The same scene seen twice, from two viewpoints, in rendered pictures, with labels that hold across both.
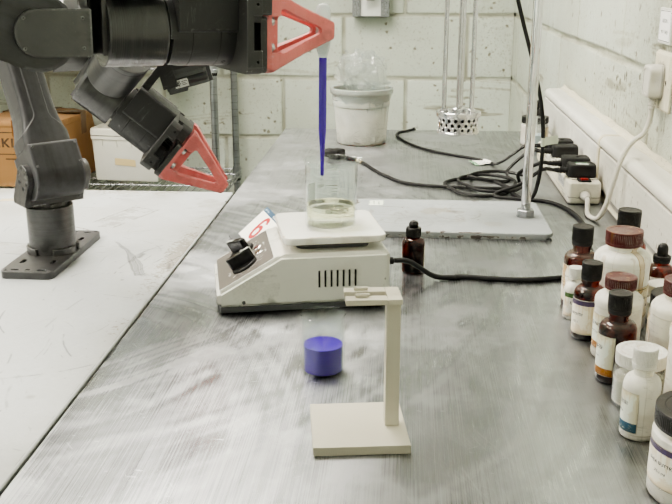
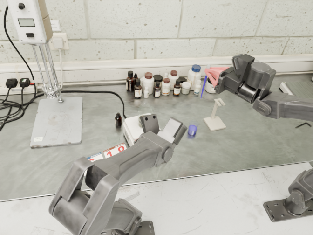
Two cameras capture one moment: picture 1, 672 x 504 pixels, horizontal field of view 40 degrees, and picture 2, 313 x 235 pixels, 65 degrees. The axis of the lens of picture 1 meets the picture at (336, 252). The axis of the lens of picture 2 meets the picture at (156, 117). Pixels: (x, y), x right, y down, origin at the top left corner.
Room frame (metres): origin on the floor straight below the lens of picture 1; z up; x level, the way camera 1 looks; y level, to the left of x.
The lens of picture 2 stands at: (1.26, 0.69, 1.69)
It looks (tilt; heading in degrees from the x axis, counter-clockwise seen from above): 43 degrees down; 250
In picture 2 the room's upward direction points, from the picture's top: 6 degrees clockwise
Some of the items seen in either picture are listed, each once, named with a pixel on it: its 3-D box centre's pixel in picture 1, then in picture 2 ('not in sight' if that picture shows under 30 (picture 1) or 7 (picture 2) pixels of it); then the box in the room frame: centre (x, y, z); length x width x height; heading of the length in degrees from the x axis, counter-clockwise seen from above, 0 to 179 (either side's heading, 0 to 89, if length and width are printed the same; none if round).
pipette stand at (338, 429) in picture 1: (358, 362); (217, 113); (0.71, -0.02, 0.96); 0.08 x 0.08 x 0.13; 3
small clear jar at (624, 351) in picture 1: (639, 376); (185, 88); (0.77, -0.27, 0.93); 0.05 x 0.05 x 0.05
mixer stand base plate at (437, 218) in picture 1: (447, 217); (58, 119); (1.41, -0.18, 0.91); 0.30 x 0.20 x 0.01; 86
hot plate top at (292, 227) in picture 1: (328, 226); (142, 125); (1.07, 0.01, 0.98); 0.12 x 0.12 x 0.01; 9
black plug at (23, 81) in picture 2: (575, 169); (24, 83); (1.56, -0.41, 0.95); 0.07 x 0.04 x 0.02; 86
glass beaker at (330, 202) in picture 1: (333, 193); (145, 116); (1.06, 0.00, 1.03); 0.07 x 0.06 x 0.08; 98
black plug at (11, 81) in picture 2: (569, 162); (11, 84); (1.62, -0.42, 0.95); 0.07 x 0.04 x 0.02; 86
